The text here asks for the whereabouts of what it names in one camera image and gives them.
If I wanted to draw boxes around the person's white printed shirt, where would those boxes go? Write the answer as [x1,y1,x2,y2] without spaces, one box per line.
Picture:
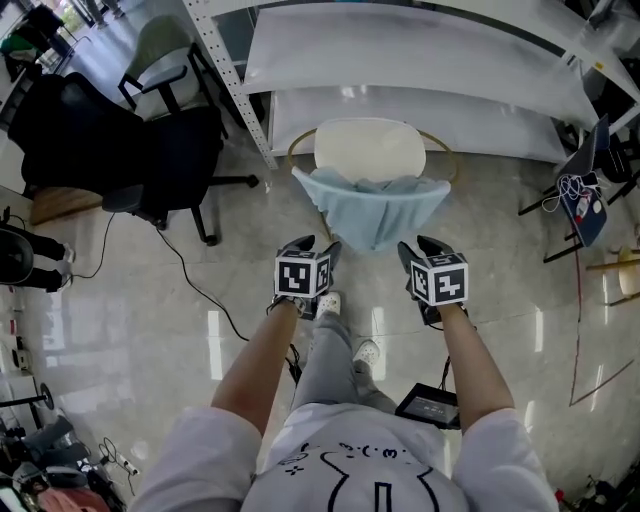
[129,402,559,512]

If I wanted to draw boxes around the person's white shoe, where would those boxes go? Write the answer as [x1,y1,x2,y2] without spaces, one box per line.
[316,291,343,320]
[353,339,382,367]

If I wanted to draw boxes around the black frame stool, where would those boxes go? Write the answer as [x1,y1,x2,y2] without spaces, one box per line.
[517,133,640,265]

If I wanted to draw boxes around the person's right forearm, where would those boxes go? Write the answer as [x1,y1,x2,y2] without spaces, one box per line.
[439,304,517,434]

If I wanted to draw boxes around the person's left forearm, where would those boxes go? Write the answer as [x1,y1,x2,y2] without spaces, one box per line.
[210,299,302,437]

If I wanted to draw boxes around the blue flat board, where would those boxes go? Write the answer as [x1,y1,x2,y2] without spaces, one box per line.
[557,174,609,249]

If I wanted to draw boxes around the black screen device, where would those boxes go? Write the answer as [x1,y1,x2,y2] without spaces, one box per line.
[394,382,462,432]

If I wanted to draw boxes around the wooden step platform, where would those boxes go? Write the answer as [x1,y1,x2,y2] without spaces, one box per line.
[29,189,102,227]

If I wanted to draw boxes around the person's white left shoe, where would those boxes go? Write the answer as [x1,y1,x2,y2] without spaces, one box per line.
[316,291,343,320]

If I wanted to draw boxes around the person's grey trousers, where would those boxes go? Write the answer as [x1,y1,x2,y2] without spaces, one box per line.
[291,312,397,417]

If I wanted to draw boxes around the black floor cable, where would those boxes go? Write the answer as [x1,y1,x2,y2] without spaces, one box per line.
[153,225,302,386]

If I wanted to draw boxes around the light blue clothes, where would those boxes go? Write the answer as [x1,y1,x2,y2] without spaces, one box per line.
[291,167,452,254]

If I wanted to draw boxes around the person's white right shoe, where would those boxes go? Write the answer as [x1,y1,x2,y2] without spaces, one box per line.
[353,339,382,367]

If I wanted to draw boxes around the yellow wooden stool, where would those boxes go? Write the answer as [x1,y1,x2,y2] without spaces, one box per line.
[586,247,640,307]

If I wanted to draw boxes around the red floor cable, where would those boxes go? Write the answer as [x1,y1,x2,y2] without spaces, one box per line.
[568,249,587,407]

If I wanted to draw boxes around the grey armchair black arms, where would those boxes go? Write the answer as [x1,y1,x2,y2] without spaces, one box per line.
[118,13,232,139]

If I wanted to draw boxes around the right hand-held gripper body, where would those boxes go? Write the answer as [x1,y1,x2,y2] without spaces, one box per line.
[410,253,470,326]

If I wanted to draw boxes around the black office chair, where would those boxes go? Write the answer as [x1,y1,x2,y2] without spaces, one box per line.
[7,72,260,247]

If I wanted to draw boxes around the black metal garment rack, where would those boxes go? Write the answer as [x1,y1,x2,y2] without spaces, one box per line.
[0,4,77,77]

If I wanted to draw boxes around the bundle of white cables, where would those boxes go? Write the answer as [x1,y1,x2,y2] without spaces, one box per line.
[541,171,602,217]

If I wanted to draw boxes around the white power strip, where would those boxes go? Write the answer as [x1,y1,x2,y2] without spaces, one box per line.
[102,437,141,477]

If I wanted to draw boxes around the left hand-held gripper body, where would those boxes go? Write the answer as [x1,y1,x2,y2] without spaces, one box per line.
[272,248,335,322]

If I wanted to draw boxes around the gold wire basket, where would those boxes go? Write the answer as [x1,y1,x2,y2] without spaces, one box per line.
[287,117,460,242]

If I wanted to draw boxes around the white metal shelf rack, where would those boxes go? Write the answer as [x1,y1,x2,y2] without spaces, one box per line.
[182,0,640,171]

